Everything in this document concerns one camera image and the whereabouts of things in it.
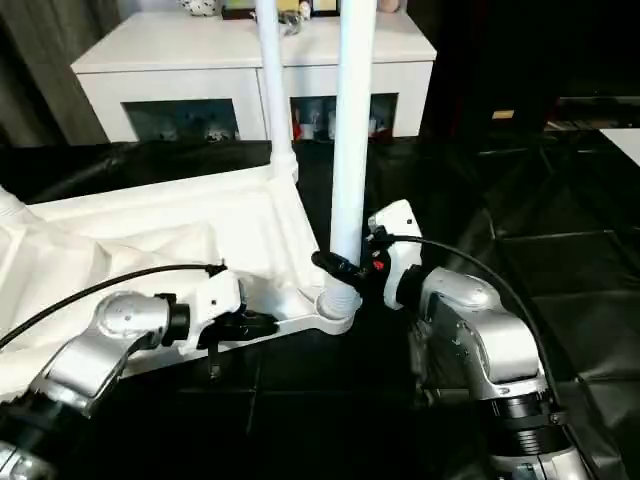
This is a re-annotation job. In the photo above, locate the black mat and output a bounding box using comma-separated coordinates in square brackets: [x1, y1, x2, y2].
[0, 126, 640, 480]

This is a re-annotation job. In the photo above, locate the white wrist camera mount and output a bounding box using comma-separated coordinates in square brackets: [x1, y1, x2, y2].
[366, 197, 426, 312]
[176, 268, 250, 360]

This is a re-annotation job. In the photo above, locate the grey curtain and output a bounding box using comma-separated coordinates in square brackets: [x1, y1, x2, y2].
[0, 0, 122, 147]

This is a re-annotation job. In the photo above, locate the white flat board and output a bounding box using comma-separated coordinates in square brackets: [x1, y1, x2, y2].
[597, 126, 640, 167]

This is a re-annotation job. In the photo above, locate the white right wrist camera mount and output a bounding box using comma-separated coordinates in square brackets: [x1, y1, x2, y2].
[366, 197, 426, 312]

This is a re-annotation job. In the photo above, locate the white cabinet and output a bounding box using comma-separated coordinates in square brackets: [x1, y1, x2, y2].
[68, 8, 439, 145]

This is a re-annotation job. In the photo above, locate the white plastic table top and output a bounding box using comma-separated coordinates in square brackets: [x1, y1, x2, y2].
[0, 166, 363, 402]

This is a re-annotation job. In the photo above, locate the dark low shelf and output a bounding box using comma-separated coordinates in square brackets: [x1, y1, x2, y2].
[546, 96, 640, 133]

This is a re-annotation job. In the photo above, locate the glass bowl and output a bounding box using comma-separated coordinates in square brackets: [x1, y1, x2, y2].
[278, 12, 310, 37]

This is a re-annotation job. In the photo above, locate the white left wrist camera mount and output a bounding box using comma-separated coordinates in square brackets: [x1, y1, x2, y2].
[176, 268, 250, 360]

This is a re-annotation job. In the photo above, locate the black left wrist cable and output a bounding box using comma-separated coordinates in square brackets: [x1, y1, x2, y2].
[0, 259, 230, 350]

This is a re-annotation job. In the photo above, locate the white plastic table leg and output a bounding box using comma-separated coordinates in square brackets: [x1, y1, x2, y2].
[253, 0, 302, 185]
[0, 183, 25, 220]
[316, 0, 381, 322]

